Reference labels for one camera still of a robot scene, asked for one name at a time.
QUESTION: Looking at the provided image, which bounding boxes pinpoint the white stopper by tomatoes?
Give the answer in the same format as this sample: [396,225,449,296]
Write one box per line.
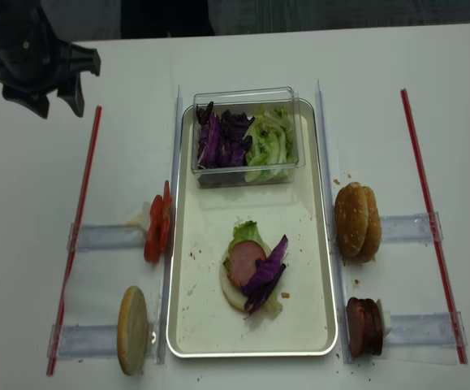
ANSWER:
[139,201,152,232]

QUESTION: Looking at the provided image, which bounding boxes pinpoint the front dark meat patty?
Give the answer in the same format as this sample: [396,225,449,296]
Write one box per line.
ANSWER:
[347,297,366,358]

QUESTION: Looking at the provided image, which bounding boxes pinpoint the shredded purple cabbage pile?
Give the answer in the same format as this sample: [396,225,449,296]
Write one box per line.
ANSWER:
[196,102,255,169]

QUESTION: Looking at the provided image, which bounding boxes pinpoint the green lettuce leaf on bun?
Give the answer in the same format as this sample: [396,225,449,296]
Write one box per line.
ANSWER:
[227,220,282,319]

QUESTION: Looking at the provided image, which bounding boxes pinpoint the front red tomato slice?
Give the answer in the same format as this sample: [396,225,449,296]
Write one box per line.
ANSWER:
[144,195,163,263]

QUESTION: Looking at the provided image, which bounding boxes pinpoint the standing pale bun slice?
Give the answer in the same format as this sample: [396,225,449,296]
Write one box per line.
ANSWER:
[117,286,149,376]

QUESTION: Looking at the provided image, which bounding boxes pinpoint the rear dark meat patty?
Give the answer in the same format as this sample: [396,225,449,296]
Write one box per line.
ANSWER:
[364,298,383,356]

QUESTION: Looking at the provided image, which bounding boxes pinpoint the bottom bun slice on tray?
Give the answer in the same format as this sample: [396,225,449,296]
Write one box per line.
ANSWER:
[219,242,271,313]

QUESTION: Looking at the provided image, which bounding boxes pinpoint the upper right clear holder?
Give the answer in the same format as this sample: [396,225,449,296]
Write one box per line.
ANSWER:
[380,212,443,243]

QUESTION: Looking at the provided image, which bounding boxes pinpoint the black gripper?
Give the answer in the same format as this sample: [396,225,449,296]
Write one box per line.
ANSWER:
[0,1,101,119]

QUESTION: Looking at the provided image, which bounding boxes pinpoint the shredded green lettuce pile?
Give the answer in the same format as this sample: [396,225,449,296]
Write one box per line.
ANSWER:
[244,106,294,183]

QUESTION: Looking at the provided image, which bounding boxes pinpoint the upper left clear holder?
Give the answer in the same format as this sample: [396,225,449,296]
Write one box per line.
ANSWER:
[67,223,147,252]

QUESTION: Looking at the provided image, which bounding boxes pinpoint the lower left clear holder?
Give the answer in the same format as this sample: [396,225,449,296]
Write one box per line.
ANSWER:
[47,325,118,360]

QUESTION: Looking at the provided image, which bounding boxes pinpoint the left clear vertical rail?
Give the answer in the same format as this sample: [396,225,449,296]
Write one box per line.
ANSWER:
[156,85,183,366]

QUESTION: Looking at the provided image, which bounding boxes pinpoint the clear holder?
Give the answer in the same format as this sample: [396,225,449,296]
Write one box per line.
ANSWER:
[47,325,118,360]
[383,312,468,347]
[380,212,443,243]
[67,223,147,252]

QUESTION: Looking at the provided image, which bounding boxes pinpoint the rear sesame bun top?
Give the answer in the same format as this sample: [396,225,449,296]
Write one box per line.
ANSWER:
[357,186,382,262]

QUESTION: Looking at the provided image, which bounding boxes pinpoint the red strip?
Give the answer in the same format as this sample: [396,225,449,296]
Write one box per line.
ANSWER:
[46,106,102,377]
[400,89,468,365]

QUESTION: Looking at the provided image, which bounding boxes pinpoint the white rectangular serving tray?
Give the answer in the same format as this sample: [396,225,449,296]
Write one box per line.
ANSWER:
[166,100,338,358]

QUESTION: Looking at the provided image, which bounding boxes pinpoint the lower right clear holder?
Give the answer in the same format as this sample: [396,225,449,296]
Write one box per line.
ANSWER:
[383,312,468,347]

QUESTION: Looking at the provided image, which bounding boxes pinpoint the left red strip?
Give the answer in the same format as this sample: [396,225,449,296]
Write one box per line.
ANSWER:
[46,106,102,377]

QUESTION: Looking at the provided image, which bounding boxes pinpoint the red tomato slice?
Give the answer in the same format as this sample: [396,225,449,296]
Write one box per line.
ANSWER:
[144,195,163,263]
[159,180,172,251]

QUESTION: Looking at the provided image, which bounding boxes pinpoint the sesame bun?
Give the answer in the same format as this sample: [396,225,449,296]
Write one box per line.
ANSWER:
[357,186,382,262]
[334,182,369,258]

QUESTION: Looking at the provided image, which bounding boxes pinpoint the dark meat patty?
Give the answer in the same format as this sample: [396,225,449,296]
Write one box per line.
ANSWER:
[347,297,366,358]
[364,298,383,356]

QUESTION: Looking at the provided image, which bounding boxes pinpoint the rear red tomato slice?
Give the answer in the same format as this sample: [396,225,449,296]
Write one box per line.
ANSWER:
[159,180,172,251]

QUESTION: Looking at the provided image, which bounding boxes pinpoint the clear plastic salad container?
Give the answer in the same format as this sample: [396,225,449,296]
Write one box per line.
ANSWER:
[191,87,304,189]

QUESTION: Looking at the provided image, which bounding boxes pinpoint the white stopper by patties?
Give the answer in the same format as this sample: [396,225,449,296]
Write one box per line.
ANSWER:
[376,299,392,338]

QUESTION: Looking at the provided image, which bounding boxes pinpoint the right clear vertical rail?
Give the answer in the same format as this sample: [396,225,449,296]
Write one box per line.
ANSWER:
[315,80,353,364]

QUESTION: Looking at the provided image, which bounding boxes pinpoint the round pink meat slice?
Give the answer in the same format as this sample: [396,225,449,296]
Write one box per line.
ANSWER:
[227,240,267,288]

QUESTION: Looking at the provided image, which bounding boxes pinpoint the clear vertical rail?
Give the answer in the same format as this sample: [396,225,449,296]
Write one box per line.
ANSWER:
[156,85,183,366]
[315,80,353,364]

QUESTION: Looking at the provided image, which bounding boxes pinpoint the front sesame bun top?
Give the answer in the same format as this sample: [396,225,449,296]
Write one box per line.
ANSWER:
[334,182,369,258]

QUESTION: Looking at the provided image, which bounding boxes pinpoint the purple cabbage leaf piece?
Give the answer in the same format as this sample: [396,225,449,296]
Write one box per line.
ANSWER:
[241,235,288,314]

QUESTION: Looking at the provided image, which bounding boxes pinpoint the right red strip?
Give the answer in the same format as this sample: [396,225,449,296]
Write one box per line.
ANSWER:
[400,89,468,365]

